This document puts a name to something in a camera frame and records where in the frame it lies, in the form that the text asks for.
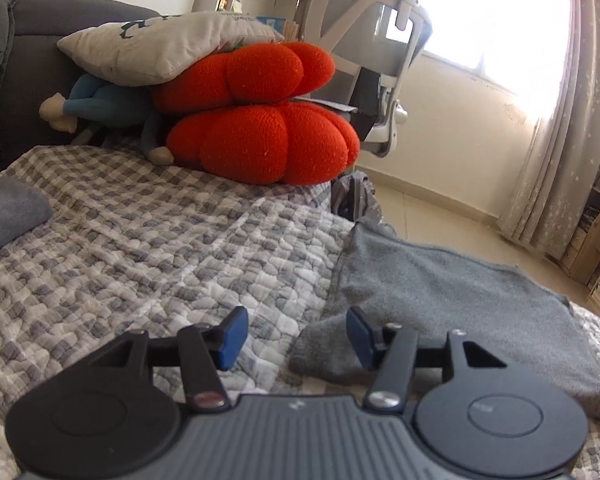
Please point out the red pumpkin cushion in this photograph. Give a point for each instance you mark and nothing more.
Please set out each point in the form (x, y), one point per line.
(255, 75)
(265, 142)

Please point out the grey sofa backrest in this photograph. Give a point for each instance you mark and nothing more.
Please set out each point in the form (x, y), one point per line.
(30, 85)

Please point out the blue plush toy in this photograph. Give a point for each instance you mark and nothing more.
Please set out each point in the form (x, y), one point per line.
(110, 107)

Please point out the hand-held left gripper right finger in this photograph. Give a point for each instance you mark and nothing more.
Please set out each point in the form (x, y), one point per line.
(361, 340)

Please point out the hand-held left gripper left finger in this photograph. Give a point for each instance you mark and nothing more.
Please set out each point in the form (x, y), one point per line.
(232, 340)

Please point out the wooden shelf unit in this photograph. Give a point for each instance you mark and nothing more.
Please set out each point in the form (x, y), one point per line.
(592, 240)

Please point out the white paper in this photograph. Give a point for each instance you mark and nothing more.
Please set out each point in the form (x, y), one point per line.
(330, 105)

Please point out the white office chair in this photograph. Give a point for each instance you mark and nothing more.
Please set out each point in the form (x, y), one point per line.
(360, 20)

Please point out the star-print curtain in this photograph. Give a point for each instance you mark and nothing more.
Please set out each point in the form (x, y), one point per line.
(565, 135)

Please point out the grey backpack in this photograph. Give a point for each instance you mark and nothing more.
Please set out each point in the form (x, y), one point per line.
(357, 200)

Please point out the folded blue-grey garment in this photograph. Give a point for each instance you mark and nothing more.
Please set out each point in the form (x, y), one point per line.
(5, 215)

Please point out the grey checkered quilted blanket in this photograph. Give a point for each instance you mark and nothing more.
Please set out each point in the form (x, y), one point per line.
(155, 260)

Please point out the grey knit top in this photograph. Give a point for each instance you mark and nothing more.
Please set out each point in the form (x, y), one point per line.
(430, 285)

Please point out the white printed pillow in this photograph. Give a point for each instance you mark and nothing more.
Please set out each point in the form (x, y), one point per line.
(170, 45)

